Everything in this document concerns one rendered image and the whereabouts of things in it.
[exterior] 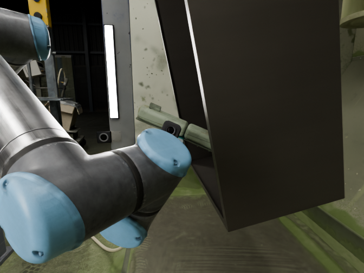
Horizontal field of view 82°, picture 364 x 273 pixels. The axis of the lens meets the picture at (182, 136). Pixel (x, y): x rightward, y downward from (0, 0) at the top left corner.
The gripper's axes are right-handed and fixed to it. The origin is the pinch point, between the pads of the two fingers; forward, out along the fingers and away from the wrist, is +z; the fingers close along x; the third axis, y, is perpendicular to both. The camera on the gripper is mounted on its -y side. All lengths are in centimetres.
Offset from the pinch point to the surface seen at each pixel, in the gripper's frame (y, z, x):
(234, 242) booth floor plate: 59, 22, 50
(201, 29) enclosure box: -30.2, -8.2, -1.9
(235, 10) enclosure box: -35.9, -4.5, 3.2
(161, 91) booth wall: 21, 88, -27
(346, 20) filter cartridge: -60, 105, 65
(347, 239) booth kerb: 33, 29, 97
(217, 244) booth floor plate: 62, 18, 41
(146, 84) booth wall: 20, 86, -38
